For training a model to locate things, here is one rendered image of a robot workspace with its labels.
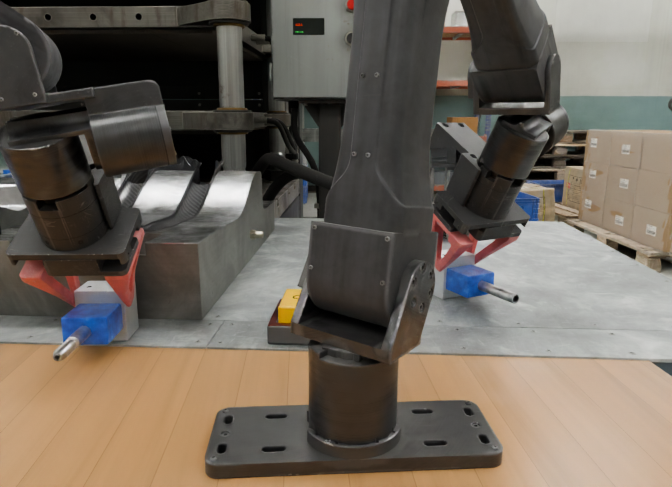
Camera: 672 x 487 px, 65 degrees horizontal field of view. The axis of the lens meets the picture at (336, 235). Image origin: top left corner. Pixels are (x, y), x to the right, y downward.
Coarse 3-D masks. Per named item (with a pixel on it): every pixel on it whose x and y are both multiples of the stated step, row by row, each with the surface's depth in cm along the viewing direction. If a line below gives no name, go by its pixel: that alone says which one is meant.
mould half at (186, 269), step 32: (160, 192) 84; (224, 192) 84; (256, 192) 90; (192, 224) 70; (224, 224) 71; (256, 224) 90; (0, 256) 60; (160, 256) 59; (192, 256) 59; (224, 256) 70; (0, 288) 61; (32, 288) 61; (160, 288) 60; (192, 288) 60; (224, 288) 70
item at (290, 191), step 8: (264, 184) 193; (288, 184) 194; (296, 184) 203; (264, 192) 173; (280, 192) 173; (288, 192) 182; (296, 192) 203; (280, 200) 164; (288, 200) 182; (280, 208) 164
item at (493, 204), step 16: (480, 176) 59; (448, 192) 63; (480, 192) 59; (496, 192) 58; (512, 192) 59; (448, 208) 61; (464, 208) 61; (480, 208) 60; (496, 208) 60; (512, 208) 64; (464, 224) 59; (480, 224) 59; (496, 224) 61
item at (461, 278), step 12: (444, 252) 69; (468, 252) 69; (456, 264) 67; (468, 264) 68; (444, 276) 67; (456, 276) 65; (468, 276) 63; (480, 276) 64; (492, 276) 65; (444, 288) 67; (456, 288) 65; (468, 288) 64; (480, 288) 64; (492, 288) 62; (516, 300) 60
